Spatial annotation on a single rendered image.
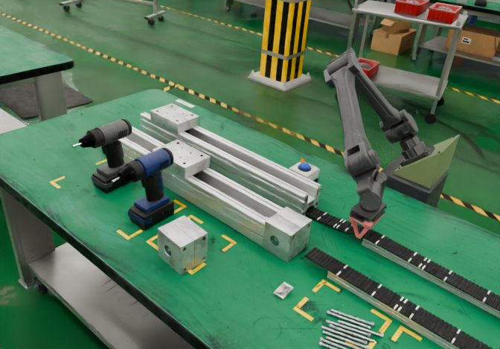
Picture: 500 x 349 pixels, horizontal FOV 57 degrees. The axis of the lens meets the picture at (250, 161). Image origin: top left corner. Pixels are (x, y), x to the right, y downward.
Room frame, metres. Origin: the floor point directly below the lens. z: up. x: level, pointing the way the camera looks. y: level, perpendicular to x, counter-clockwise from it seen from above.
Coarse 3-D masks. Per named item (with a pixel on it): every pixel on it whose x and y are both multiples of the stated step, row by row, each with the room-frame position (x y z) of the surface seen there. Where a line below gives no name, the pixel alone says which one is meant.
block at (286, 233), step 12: (276, 216) 1.04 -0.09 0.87; (288, 216) 1.05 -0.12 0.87; (300, 216) 1.05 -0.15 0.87; (264, 228) 1.02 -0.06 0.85; (276, 228) 0.99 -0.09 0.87; (288, 228) 0.99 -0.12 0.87; (300, 228) 0.99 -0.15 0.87; (264, 240) 1.01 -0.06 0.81; (276, 240) 0.99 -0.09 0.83; (288, 240) 0.96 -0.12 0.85; (300, 240) 1.00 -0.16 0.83; (276, 252) 0.99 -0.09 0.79; (288, 252) 0.96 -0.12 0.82
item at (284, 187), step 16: (144, 112) 1.68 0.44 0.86; (144, 128) 1.65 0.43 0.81; (160, 128) 1.60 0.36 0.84; (192, 128) 1.58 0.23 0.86; (192, 144) 1.49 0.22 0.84; (208, 144) 1.45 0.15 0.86; (224, 144) 1.47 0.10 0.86; (224, 160) 1.39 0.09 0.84; (240, 160) 1.36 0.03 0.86; (256, 160) 1.38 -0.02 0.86; (240, 176) 1.34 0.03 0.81; (256, 176) 1.28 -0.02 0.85; (272, 176) 1.27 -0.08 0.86; (288, 176) 1.29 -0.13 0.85; (256, 192) 1.28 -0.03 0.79; (272, 192) 1.24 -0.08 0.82; (288, 192) 1.20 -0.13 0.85; (304, 192) 1.19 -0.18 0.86; (320, 192) 1.24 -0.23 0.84; (304, 208) 1.18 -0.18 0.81
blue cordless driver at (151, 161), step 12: (144, 156) 1.10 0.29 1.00; (156, 156) 1.11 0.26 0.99; (168, 156) 1.14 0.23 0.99; (132, 168) 1.05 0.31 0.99; (144, 168) 1.07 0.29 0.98; (156, 168) 1.09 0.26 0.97; (120, 180) 1.03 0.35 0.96; (132, 180) 1.04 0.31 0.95; (144, 180) 1.09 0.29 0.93; (156, 180) 1.11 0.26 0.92; (156, 192) 1.11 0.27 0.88; (144, 204) 1.09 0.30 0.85; (156, 204) 1.09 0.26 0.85; (168, 204) 1.12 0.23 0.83; (132, 216) 1.07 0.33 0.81; (144, 216) 1.05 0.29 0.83; (156, 216) 1.08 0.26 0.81; (168, 216) 1.12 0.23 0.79; (144, 228) 1.05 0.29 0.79
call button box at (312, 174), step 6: (300, 162) 1.42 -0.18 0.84; (294, 168) 1.37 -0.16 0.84; (300, 168) 1.37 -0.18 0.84; (312, 168) 1.38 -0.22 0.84; (318, 168) 1.39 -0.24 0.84; (300, 174) 1.34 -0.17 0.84; (306, 174) 1.34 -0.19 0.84; (312, 174) 1.35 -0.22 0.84; (318, 174) 1.38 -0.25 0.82; (312, 180) 1.36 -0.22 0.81
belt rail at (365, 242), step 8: (368, 240) 1.05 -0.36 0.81; (368, 248) 1.05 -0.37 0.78; (376, 248) 1.04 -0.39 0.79; (384, 256) 1.02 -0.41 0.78; (392, 256) 1.01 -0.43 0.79; (400, 264) 0.99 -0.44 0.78; (408, 264) 0.98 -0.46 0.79; (416, 272) 0.96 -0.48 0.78; (424, 272) 0.95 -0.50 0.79; (432, 280) 0.93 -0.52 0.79; (440, 280) 0.92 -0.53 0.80; (448, 288) 0.90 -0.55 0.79; (456, 288) 0.89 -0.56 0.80; (464, 296) 0.88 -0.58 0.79; (480, 304) 0.85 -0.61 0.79; (496, 312) 0.83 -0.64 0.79
